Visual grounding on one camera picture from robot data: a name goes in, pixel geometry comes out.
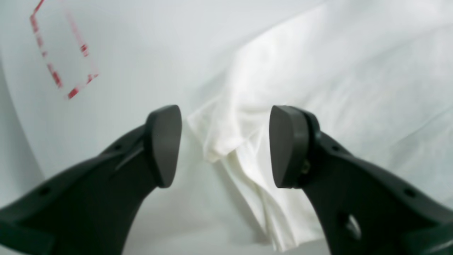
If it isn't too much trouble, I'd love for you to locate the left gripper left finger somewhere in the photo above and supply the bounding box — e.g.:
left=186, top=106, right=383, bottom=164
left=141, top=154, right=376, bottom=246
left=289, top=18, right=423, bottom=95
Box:
left=0, top=105, right=182, bottom=255

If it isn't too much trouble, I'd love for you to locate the white printed t-shirt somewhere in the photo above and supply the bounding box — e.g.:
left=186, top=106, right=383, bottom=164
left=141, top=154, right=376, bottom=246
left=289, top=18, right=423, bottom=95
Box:
left=188, top=0, right=453, bottom=252

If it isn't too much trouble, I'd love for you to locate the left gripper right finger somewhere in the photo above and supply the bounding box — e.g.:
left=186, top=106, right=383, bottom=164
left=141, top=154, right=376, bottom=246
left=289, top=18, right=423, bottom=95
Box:
left=269, top=106, right=453, bottom=255

